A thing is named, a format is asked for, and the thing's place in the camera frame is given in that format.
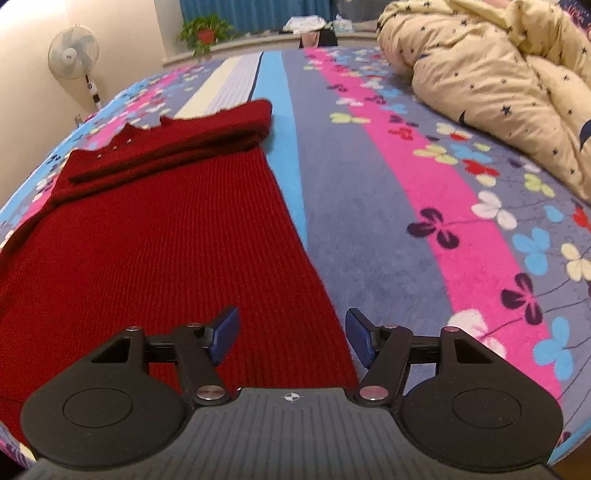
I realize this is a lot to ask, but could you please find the blue curtain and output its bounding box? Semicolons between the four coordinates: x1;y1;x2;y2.
180;0;334;33

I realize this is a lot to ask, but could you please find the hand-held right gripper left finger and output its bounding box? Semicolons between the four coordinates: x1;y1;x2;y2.
88;305;241;409

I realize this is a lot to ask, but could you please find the white window sill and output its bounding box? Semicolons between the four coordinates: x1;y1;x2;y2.
163;28;384;66

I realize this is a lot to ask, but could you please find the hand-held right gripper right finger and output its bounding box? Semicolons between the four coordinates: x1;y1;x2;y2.
345;308;497;408

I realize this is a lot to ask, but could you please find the cream star-print duvet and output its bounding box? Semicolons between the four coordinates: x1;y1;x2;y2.
377;0;591;204

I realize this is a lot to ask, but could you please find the white clothes pile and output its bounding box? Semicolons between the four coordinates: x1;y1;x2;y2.
283;16;327;34

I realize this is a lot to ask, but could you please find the potted green plant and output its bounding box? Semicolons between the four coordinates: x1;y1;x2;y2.
177;14;237;58

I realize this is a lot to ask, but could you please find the white standing fan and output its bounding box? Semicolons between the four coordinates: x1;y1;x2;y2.
48;25;103;112

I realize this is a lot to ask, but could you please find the red knit sweater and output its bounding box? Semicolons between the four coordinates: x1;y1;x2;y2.
0;99;360;446

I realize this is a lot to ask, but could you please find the floral striped bed sheet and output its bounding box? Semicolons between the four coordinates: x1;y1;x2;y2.
0;44;591;468

